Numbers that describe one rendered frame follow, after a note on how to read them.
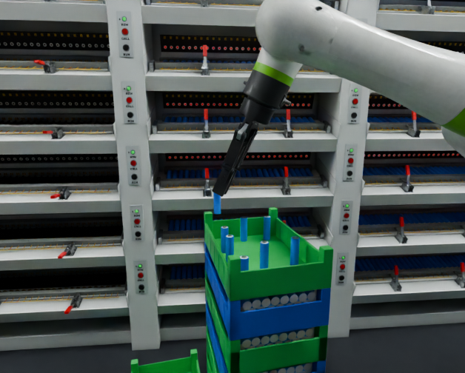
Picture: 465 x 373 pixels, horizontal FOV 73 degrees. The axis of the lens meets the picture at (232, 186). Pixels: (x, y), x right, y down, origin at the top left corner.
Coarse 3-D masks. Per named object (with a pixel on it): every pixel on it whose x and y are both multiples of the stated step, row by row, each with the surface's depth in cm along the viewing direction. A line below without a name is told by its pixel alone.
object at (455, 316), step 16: (352, 304) 131; (368, 304) 131; (384, 304) 131; (400, 304) 131; (416, 304) 131; (432, 304) 131; (448, 304) 131; (464, 304) 131; (176, 320) 120; (192, 320) 120; (352, 320) 122; (368, 320) 123; (384, 320) 123; (400, 320) 124; (416, 320) 125; (432, 320) 125; (448, 320) 126; (464, 320) 127; (176, 336) 116; (192, 336) 117
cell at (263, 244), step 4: (260, 244) 66; (264, 244) 65; (268, 244) 65; (260, 248) 66; (264, 248) 65; (268, 248) 66; (260, 252) 66; (264, 252) 65; (268, 252) 66; (260, 256) 66; (264, 256) 65; (268, 256) 66; (260, 260) 66; (264, 260) 66; (268, 260) 66; (260, 264) 66; (264, 264) 66; (268, 264) 67; (260, 268) 67; (264, 268) 66
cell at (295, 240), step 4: (292, 240) 67; (296, 240) 67; (292, 244) 67; (296, 244) 67; (292, 248) 67; (296, 248) 67; (292, 252) 68; (296, 252) 67; (292, 256) 68; (296, 256) 68; (292, 260) 68; (296, 260) 68; (292, 264) 68; (296, 264) 68
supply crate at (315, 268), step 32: (224, 224) 85; (256, 224) 87; (224, 256) 74; (256, 256) 74; (288, 256) 74; (320, 256) 60; (224, 288) 60; (256, 288) 57; (288, 288) 58; (320, 288) 60
